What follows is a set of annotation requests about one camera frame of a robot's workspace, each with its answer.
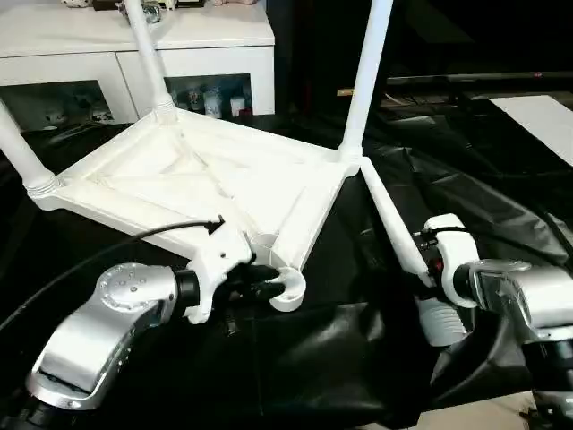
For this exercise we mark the white plastic table leg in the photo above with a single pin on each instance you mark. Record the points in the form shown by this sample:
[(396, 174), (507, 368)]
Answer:
[(367, 80), (22, 152), (150, 67), (394, 224)]

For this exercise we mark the white plastic table top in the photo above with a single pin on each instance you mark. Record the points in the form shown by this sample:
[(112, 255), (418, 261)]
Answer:
[(201, 179)]

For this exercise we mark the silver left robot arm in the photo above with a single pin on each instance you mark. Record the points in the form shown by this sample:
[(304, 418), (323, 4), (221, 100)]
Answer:
[(112, 313)]

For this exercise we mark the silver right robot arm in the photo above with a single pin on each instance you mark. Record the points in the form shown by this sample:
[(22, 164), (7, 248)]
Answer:
[(524, 286)]

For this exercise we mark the black plastic mat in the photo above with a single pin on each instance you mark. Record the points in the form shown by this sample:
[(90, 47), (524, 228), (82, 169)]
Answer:
[(313, 349)]

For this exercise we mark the white flat board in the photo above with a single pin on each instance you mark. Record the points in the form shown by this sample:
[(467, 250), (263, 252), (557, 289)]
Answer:
[(537, 125)]

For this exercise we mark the white mug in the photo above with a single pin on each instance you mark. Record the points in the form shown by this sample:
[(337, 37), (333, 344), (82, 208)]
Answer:
[(236, 106)]

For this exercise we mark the white printed carton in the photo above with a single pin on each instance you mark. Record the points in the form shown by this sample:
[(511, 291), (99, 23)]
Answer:
[(210, 100)]

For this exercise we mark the black horizontal bar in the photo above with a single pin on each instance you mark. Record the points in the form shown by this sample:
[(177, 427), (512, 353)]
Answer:
[(483, 77)]

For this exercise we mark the small tan label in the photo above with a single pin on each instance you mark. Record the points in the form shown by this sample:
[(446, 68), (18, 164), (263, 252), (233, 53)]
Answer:
[(344, 91)]

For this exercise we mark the small white cup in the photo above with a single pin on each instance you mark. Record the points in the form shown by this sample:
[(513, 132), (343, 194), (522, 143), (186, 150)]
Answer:
[(193, 97)]

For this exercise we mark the tall black cabinet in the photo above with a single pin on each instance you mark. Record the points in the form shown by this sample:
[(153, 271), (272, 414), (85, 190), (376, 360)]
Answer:
[(309, 49)]

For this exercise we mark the patterned mug on cabinet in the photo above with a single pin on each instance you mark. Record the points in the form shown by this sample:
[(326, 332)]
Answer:
[(153, 11)]

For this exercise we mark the white cabinet with glass doors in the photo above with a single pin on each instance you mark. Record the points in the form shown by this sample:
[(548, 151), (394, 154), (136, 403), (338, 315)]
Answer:
[(67, 49)]

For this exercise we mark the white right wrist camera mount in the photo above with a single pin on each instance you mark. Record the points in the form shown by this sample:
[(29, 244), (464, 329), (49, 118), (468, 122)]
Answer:
[(456, 251)]

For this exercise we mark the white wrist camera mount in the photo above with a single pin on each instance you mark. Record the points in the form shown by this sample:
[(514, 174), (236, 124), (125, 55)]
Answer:
[(456, 251), (219, 260)]

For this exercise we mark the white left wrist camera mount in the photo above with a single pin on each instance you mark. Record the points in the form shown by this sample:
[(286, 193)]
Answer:
[(219, 260)]

